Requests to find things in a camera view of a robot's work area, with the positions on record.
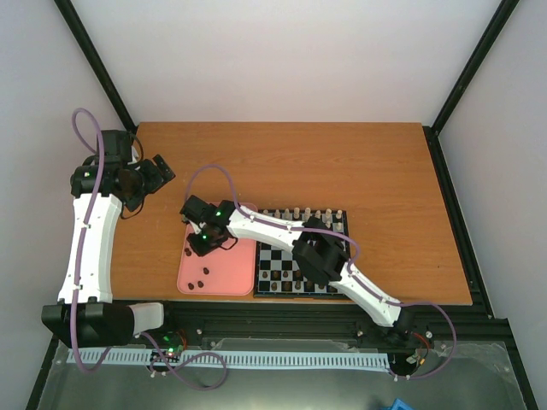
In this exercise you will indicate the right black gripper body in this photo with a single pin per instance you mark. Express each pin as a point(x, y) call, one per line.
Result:
point(208, 243)

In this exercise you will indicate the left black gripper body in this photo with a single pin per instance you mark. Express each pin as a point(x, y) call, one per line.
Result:
point(143, 184)

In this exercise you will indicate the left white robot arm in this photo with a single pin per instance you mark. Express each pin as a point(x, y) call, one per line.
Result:
point(104, 187)

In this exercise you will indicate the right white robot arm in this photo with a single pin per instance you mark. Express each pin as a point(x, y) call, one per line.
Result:
point(319, 253)

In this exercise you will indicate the black white chess board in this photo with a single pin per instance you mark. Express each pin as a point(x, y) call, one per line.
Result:
point(270, 258)

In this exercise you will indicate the pink plastic tray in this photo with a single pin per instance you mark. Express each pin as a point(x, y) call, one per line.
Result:
point(231, 271)

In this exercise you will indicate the blue object at bottom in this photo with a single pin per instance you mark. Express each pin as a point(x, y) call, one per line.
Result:
point(398, 404)

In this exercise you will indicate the light blue cable duct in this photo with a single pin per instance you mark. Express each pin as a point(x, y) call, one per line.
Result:
point(253, 360)

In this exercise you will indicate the left black frame post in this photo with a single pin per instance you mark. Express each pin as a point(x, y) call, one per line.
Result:
point(77, 28)

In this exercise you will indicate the black frame post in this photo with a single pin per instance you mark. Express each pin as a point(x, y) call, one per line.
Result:
point(481, 50)
point(77, 28)

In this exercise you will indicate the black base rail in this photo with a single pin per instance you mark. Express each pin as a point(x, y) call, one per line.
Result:
point(204, 322)

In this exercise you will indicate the right black frame post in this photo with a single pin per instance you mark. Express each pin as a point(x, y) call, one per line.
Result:
point(481, 50)

